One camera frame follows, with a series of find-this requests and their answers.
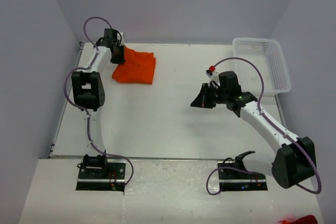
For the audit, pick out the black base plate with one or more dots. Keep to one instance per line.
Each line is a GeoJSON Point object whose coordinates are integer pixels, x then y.
{"type": "Point", "coordinates": [231, 180]}
{"type": "Point", "coordinates": [111, 178]}

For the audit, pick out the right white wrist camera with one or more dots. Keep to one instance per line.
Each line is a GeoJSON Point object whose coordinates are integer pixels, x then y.
{"type": "Point", "coordinates": [213, 77]}

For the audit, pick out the red cloth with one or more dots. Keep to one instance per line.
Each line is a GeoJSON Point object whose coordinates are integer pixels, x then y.
{"type": "Point", "coordinates": [309, 219]}

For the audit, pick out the orange t shirt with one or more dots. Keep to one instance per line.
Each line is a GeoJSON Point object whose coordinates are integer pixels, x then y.
{"type": "Point", "coordinates": [139, 68]}

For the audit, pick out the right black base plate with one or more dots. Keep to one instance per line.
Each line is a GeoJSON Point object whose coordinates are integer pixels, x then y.
{"type": "Point", "coordinates": [231, 180]}

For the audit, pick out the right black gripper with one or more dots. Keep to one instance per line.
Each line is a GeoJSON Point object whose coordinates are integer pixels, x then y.
{"type": "Point", "coordinates": [202, 99]}

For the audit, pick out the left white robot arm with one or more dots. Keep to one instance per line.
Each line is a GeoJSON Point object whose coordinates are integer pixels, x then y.
{"type": "Point", "coordinates": [89, 95]}

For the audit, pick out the white plastic basket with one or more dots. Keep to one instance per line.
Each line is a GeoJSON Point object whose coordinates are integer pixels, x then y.
{"type": "Point", "coordinates": [269, 63]}

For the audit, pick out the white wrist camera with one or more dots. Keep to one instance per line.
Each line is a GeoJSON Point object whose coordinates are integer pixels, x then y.
{"type": "Point", "coordinates": [120, 38]}
{"type": "Point", "coordinates": [213, 77]}

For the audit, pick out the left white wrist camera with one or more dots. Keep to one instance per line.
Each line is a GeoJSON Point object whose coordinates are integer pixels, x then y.
{"type": "Point", "coordinates": [120, 38]}

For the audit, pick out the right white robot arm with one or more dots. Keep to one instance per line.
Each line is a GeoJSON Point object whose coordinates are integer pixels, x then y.
{"type": "Point", "coordinates": [294, 158]}

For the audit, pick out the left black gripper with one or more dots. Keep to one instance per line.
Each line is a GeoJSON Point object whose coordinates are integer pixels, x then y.
{"type": "Point", "coordinates": [121, 60]}

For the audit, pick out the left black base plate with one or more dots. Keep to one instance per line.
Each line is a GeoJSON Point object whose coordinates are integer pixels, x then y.
{"type": "Point", "coordinates": [111, 178]}

